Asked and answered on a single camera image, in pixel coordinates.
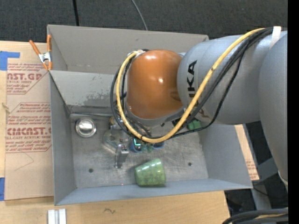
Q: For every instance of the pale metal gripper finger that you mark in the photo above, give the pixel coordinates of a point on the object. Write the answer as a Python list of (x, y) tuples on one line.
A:
[(117, 158), (124, 155)]

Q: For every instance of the grey metal bin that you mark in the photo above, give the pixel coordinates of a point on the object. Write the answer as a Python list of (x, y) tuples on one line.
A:
[(93, 162)]

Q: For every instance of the shiny silver metal cup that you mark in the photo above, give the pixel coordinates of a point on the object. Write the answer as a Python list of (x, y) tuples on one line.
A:
[(85, 127)]

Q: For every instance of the green speckled cup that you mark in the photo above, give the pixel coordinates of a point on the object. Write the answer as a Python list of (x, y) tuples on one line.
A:
[(150, 173)]

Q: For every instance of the brown cardboard board, red print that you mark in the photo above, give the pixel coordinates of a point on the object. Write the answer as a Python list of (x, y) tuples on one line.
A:
[(28, 171)]

